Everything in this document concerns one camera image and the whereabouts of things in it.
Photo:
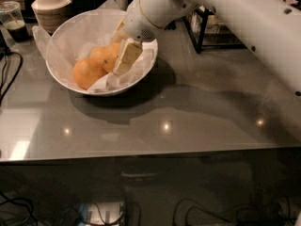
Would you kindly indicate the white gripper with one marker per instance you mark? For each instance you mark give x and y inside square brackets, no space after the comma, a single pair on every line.
[138,22]

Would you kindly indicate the orange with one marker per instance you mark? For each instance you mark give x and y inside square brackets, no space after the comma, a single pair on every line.
[86,72]
[110,55]
[98,54]

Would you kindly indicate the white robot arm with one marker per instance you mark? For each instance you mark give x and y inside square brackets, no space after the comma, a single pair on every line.
[259,95]

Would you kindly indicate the white bowl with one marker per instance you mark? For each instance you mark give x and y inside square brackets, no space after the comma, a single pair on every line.
[147,69]

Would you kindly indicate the white paper bowl liner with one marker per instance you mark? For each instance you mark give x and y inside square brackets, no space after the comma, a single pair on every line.
[75,32]

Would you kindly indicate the plastic cup with dark drink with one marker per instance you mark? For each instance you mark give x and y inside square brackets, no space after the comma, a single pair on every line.
[13,21]

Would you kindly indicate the black wire basket organizer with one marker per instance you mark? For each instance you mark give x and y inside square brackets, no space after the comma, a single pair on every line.
[206,31]

